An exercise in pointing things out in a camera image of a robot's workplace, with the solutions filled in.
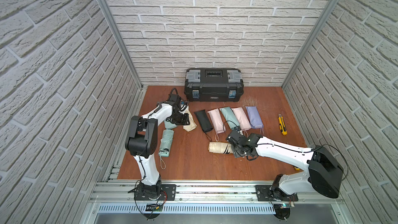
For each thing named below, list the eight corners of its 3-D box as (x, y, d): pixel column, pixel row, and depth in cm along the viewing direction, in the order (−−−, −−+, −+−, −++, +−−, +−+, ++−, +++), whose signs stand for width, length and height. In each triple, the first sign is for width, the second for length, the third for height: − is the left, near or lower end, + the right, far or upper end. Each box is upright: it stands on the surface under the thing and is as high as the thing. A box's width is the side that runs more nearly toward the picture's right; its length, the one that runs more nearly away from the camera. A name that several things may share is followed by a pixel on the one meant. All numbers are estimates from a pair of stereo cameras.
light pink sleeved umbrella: (240, 131, 97) (241, 129, 94) (231, 110, 107) (232, 108, 105) (250, 129, 98) (251, 126, 95) (240, 109, 108) (241, 106, 106)
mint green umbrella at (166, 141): (159, 156, 86) (157, 154, 83) (163, 131, 96) (162, 128, 93) (170, 156, 86) (169, 154, 83) (174, 131, 96) (173, 128, 93)
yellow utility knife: (280, 134, 97) (282, 133, 95) (277, 115, 106) (278, 113, 104) (286, 135, 96) (287, 133, 95) (282, 116, 106) (283, 114, 104)
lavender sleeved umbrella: (251, 128, 98) (252, 126, 96) (245, 108, 109) (246, 106, 106) (262, 127, 99) (263, 125, 97) (255, 107, 109) (256, 105, 107)
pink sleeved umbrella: (216, 134, 95) (216, 131, 93) (208, 113, 105) (208, 110, 102) (226, 131, 96) (227, 128, 94) (218, 110, 106) (218, 108, 104)
